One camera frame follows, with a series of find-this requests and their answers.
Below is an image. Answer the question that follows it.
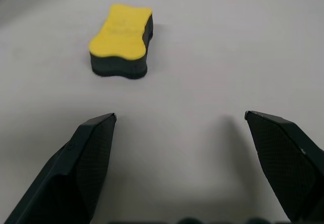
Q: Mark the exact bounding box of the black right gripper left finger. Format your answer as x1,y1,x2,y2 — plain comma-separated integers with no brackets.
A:
4,112,117,224

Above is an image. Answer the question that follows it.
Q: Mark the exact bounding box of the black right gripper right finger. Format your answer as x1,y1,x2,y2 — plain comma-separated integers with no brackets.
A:
244,110,324,224

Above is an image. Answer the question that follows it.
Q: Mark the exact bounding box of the yellow and black eraser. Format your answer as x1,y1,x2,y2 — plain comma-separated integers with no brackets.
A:
88,4,154,80

